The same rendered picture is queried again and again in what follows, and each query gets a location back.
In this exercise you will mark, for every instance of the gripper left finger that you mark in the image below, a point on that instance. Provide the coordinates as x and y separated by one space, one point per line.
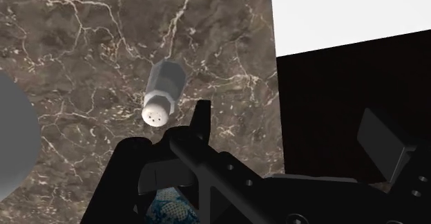
202 156

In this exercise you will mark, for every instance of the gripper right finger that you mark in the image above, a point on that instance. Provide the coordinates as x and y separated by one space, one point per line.
384 142

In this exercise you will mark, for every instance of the blue patterned round object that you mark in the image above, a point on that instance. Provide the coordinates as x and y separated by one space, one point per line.
171 208

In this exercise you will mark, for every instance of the grey salt shaker white cap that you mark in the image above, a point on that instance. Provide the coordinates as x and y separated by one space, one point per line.
165 85

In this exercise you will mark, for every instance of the grey round object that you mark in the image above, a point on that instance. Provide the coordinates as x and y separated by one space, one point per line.
15 135

